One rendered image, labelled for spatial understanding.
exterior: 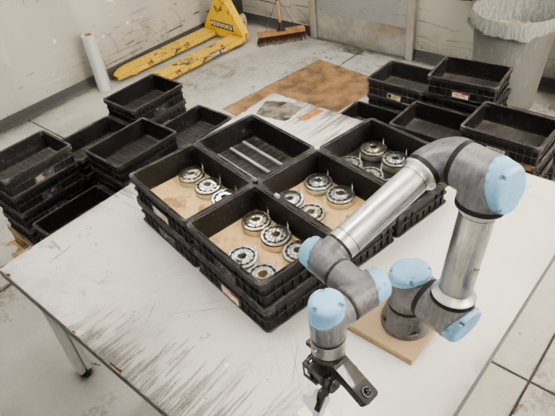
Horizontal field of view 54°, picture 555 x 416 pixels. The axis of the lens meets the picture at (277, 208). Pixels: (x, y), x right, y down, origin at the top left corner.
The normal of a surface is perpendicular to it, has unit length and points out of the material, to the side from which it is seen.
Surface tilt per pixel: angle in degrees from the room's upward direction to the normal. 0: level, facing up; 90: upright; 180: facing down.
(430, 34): 90
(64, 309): 0
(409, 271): 7
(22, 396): 0
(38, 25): 90
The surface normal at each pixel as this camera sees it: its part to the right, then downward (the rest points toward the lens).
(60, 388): -0.09, -0.77
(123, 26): 0.76, 0.36
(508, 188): 0.60, 0.36
